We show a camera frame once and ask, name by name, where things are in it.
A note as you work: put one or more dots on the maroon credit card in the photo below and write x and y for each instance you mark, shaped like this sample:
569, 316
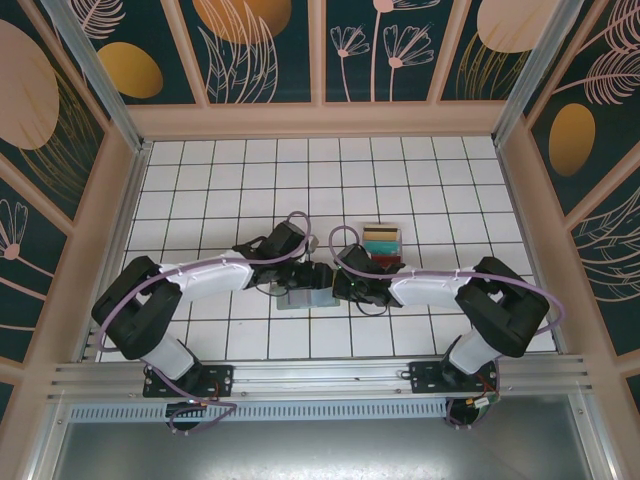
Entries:
389, 260

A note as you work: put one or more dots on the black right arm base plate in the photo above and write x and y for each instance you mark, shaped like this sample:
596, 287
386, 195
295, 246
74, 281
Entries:
425, 380

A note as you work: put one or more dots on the grey metal sheet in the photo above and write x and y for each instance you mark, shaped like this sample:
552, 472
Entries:
320, 450

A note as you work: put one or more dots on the teal credit card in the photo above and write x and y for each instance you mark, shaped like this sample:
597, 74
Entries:
385, 247

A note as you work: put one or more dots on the green circuit board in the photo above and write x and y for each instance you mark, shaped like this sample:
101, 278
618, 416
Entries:
482, 401

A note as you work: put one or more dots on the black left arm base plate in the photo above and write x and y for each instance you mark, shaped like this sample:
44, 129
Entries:
222, 382

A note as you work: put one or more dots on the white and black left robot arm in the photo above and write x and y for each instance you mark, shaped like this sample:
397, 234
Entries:
215, 286

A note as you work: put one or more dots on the aluminium corner post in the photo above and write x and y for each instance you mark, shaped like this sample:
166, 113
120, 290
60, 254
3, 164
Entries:
101, 75
529, 75

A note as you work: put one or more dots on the aluminium mounting rail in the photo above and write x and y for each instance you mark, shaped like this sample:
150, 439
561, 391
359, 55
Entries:
320, 375

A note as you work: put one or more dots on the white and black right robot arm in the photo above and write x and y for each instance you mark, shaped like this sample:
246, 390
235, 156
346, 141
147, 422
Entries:
425, 294

